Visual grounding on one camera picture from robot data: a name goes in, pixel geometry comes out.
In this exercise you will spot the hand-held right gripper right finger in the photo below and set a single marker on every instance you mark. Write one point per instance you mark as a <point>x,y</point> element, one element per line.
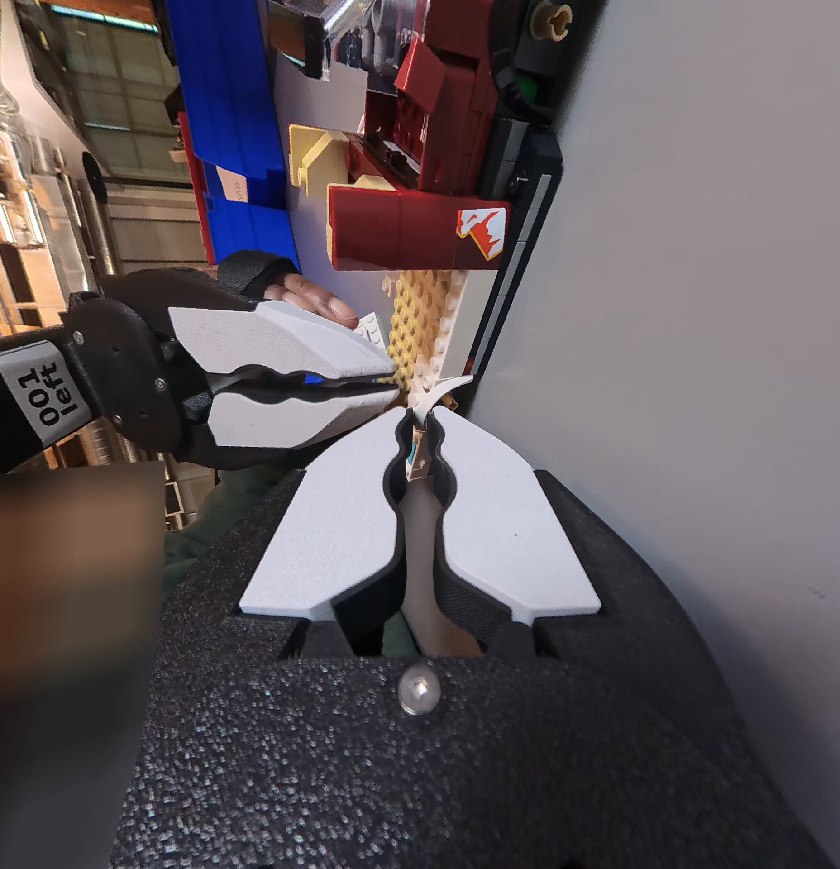
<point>522,536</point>

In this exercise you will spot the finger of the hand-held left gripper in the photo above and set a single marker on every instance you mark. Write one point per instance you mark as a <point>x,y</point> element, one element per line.
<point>277,421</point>
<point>291,339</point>

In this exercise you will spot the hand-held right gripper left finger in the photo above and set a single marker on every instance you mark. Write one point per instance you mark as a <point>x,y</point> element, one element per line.
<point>325,536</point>

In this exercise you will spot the toy brick truck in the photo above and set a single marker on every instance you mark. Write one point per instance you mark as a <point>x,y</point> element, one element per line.
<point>393,224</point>

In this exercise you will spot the white wheel arch brick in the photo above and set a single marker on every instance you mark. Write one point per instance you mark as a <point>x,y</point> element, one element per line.
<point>437,397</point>

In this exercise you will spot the person's torso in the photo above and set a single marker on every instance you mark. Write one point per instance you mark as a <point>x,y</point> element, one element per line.
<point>216,516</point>

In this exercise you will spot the red storage bin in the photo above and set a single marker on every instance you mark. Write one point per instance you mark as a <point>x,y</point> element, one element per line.
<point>196,183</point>

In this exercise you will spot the blue storage bin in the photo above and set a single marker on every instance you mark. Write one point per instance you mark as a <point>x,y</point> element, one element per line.
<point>230,102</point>

